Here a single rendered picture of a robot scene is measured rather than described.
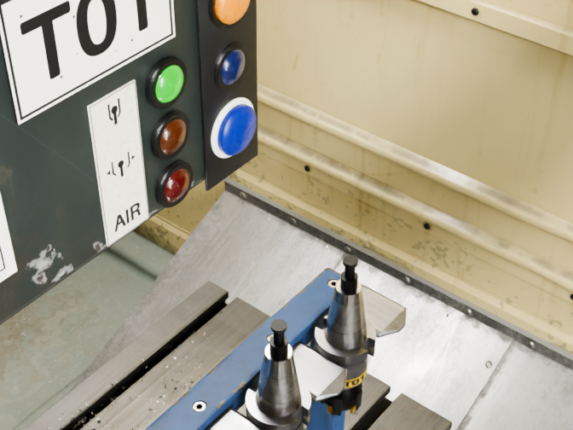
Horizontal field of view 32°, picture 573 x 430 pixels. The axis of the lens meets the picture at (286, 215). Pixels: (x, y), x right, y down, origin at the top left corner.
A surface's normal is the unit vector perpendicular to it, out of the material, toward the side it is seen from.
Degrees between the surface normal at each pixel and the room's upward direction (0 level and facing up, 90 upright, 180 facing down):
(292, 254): 24
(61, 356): 0
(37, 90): 90
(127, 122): 90
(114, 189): 90
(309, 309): 0
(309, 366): 0
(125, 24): 90
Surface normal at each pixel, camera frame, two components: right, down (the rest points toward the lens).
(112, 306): 0.01, -0.77
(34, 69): 0.78, 0.40
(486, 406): -0.25, -0.50
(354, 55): -0.62, 0.50
